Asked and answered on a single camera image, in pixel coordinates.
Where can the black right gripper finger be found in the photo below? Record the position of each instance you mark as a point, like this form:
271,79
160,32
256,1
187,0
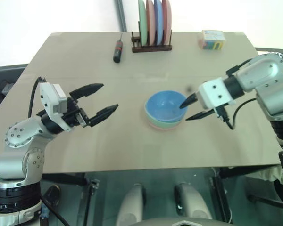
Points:
200,115
188,101

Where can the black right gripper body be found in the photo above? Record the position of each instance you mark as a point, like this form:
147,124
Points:
215,111

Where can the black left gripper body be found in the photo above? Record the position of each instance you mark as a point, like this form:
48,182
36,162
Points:
73,113

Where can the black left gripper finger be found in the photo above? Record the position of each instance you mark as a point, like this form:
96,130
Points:
88,89
103,113

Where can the blue bowl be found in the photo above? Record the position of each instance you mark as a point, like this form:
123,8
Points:
165,106

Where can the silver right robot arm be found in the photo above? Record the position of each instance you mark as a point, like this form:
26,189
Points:
261,70

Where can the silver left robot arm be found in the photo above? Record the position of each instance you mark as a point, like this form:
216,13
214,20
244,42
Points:
16,136

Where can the green bowl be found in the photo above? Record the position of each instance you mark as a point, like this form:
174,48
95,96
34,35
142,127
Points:
166,125

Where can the pink bowl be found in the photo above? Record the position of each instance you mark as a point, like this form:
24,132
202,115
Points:
163,129

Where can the black red screwdriver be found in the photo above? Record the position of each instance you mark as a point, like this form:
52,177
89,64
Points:
118,50

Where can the dark wooden plate rack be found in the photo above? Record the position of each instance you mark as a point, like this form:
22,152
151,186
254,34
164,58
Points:
151,48

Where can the clear box of coloured clips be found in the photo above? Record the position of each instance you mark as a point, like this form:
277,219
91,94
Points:
211,40

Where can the pink plate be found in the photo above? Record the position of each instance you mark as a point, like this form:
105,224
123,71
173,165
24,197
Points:
151,23
167,21

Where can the blue plate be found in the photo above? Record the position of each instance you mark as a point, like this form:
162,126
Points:
159,23

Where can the green plate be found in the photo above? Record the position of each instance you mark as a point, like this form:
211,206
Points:
142,23

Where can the black table leg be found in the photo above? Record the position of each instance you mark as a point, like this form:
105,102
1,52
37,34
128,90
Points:
90,202

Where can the silver rounded robot leg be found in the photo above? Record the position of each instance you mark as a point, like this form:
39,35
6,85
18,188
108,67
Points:
191,204
132,204

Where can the grey robot torso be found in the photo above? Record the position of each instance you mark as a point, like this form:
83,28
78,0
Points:
181,222

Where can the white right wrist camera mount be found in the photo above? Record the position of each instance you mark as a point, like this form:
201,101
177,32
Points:
214,94

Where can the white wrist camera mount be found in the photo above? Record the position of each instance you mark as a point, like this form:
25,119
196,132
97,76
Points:
214,94
48,99

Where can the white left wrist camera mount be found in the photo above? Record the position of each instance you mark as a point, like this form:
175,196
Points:
48,99

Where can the black table frame bar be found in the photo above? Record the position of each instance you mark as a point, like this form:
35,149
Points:
63,179
247,171

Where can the grey metal post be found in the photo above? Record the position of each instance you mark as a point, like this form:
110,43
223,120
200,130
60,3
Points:
121,14

